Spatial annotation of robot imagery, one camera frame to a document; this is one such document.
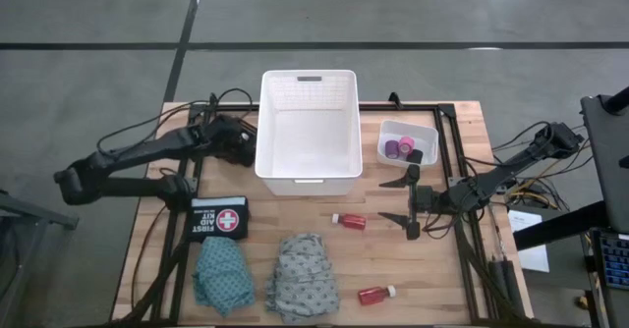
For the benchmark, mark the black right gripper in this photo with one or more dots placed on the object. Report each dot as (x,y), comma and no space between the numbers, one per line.
(423,200)

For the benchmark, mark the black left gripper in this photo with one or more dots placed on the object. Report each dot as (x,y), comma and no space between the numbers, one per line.
(228,139)

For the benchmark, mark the black bandage roll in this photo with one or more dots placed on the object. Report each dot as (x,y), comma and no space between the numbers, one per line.
(415,156)

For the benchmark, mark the purple bandage roll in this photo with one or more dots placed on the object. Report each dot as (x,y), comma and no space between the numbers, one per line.
(391,149)

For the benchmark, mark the pink bandage roll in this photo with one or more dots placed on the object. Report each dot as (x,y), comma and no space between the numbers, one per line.
(406,145)

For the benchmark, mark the grey patterned cloth bundle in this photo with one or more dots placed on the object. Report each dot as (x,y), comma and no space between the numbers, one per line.
(302,279)

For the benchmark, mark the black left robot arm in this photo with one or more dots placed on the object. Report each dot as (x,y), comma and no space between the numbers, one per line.
(137,152)

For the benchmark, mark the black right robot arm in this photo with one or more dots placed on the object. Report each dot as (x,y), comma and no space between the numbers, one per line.
(501,173)

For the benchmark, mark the small clear plastic bin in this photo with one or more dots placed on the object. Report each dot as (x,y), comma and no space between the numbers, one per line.
(423,132)

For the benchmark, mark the white perforated plastic basket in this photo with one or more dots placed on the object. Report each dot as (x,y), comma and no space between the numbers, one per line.
(307,141)

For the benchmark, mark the black first aid kit pouch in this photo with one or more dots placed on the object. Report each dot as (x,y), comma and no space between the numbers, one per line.
(216,220)

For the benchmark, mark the white paper sheet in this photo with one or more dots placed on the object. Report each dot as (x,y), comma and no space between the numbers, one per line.
(523,220)

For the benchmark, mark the teal patterned cloth bundle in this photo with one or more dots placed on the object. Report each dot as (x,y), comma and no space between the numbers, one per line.
(223,279)

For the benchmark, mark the black stand leg bar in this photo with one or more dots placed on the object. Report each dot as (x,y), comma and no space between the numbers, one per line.
(555,227)

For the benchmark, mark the small yellow object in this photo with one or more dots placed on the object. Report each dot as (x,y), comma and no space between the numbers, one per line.
(583,302)

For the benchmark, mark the grey metal cart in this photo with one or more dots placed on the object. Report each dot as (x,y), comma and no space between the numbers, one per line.
(29,211)

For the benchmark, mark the backlit keyboard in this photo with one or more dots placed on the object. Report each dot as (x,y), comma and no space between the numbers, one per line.
(614,261)

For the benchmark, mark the black aluminium table frame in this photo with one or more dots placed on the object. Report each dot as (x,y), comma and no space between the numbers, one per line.
(383,107)

